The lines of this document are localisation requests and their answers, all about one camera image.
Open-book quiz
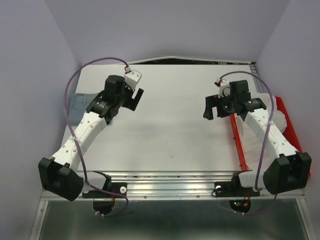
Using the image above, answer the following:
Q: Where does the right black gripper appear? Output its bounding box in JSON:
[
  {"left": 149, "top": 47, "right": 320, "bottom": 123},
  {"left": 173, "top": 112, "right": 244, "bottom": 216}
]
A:
[{"left": 202, "top": 91, "right": 238, "bottom": 120}]

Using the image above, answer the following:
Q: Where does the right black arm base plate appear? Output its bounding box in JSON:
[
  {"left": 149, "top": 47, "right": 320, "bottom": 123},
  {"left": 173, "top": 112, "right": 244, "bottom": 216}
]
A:
[{"left": 211, "top": 181, "right": 260, "bottom": 198}]

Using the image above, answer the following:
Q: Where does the red plastic tray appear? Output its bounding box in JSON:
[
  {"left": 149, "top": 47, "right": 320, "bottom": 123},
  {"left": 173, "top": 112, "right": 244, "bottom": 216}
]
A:
[{"left": 229, "top": 96, "right": 302, "bottom": 172}]

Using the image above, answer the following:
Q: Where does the aluminium extrusion frame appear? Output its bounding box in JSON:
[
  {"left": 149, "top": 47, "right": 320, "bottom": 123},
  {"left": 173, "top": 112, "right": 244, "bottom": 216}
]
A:
[{"left": 29, "top": 62, "right": 313, "bottom": 240}]

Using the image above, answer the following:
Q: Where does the light blue denim skirt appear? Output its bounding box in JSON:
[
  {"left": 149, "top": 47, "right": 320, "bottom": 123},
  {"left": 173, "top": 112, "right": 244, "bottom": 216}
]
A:
[{"left": 68, "top": 93, "right": 99, "bottom": 127}]

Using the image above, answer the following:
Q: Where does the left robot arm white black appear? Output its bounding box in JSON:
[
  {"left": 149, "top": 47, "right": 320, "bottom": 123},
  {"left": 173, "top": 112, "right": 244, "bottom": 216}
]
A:
[{"left": 38, "top": 70, "right": 144, "bottom": 201}]

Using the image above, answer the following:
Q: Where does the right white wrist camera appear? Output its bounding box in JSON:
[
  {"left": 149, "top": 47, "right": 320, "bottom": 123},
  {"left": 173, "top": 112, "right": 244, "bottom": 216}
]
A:
[{"left": 214, "top": 78, "right": 231, "bottom": 98}]

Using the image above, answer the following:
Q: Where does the white skirt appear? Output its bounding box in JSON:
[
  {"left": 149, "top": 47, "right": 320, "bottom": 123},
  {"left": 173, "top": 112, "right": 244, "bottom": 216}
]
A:
[{"left": 235, "top": 93, "right": 287, "bottom": 173}]

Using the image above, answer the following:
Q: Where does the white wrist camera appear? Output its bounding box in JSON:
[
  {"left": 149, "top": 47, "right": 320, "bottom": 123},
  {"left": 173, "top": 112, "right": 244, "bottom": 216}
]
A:
[
  {"left": 214, "top": 78, "right": 231, "bottom": 98},
  {"left": 123, "top": 66, "right": 142, "bottom": 91}
]

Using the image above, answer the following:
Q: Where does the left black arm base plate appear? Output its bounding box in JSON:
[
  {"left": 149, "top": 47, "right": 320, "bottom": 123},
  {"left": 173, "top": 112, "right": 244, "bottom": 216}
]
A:
[{"left": 81, "top": 182, "right": 128, "bottom": 199}]

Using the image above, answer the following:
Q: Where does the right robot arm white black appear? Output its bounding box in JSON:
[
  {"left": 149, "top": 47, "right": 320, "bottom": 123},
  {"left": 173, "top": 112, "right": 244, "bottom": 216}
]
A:
[{"left": 203, "top": 79, "right": 312, "bottom": 195}]

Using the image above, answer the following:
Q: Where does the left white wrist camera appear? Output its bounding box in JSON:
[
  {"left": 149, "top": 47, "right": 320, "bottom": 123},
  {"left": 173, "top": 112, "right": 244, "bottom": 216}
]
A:
[{"left": 123, "top": 66, "right": 142, "bottom": 91}]

